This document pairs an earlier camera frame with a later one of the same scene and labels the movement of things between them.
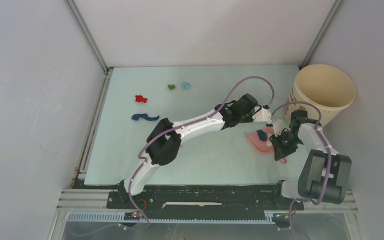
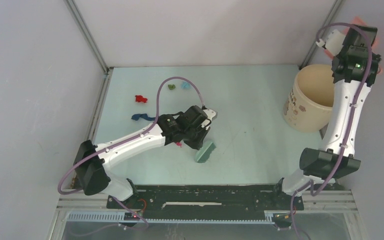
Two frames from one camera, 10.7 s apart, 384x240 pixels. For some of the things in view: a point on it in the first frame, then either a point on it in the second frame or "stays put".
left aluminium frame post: (81, 24) stays put
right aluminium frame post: (320, 33) stays put
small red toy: (140, 98) stays put
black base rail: (208, 201) stays put
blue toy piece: (136, 117) stays put
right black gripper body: (285, 143) → (339, 55)
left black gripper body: (246, 118) → (194, 136)
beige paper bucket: (326, 87) stays put
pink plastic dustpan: (266, 146) → (357, 21)
